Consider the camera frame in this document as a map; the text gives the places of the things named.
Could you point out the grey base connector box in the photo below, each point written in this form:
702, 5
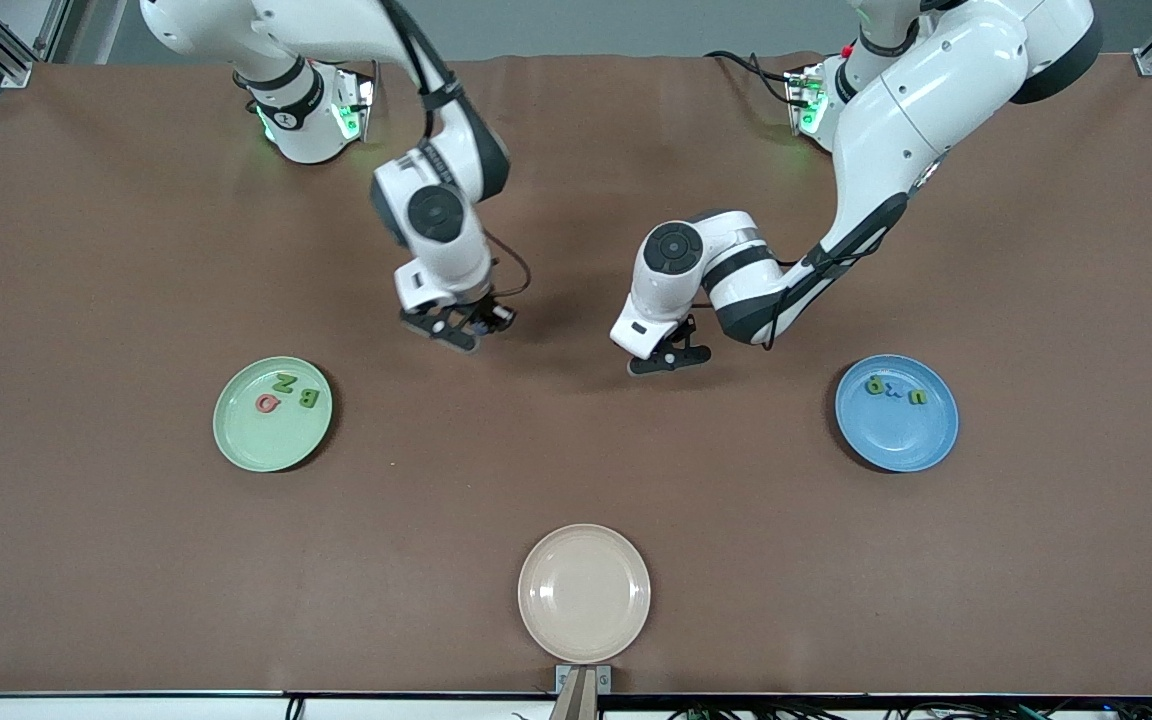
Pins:
802, 92
361, 100

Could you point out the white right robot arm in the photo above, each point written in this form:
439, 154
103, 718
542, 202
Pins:
286, 25

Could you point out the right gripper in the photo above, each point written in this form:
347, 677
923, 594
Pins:
484, 311

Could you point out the green letter p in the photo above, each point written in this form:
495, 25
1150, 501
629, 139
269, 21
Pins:
874, 385

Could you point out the green letter Z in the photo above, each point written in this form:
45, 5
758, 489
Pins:
284, 382

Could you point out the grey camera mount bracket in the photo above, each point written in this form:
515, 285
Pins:
563, 678

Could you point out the green letter B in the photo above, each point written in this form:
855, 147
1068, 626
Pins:
308, 398

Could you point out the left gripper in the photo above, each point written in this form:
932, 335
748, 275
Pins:
682, 331

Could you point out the beige plate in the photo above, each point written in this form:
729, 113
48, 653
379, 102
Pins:
584, 592

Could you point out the green plate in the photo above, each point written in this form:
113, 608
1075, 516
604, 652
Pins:
266, 445

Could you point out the blue plate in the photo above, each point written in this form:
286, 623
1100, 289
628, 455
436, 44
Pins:
896, 440

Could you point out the brown table mat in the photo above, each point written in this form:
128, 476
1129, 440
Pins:
576, 470

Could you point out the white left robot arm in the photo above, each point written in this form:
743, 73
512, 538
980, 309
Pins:
936, 90

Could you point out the red letter Q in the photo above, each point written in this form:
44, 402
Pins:
268, 403

